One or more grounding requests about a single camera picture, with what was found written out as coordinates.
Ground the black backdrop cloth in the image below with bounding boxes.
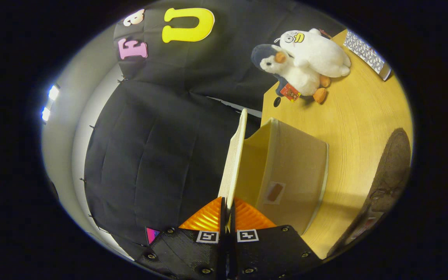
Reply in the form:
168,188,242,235
80,0,345,249

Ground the penguin plush toy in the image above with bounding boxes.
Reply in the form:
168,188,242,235
251,44,330,104

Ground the grey patterned book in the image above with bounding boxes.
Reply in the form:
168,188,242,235
343,30,392,81

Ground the beige fabric storage box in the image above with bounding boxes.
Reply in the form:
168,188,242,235
218,109,329,236

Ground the brown suede shoe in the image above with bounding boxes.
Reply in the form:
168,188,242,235
326,128,412,258

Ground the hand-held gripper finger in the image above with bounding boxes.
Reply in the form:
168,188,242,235
228,196,322,280
136,196,228,280

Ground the white duck plush toy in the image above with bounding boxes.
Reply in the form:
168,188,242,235
274,28,352,78

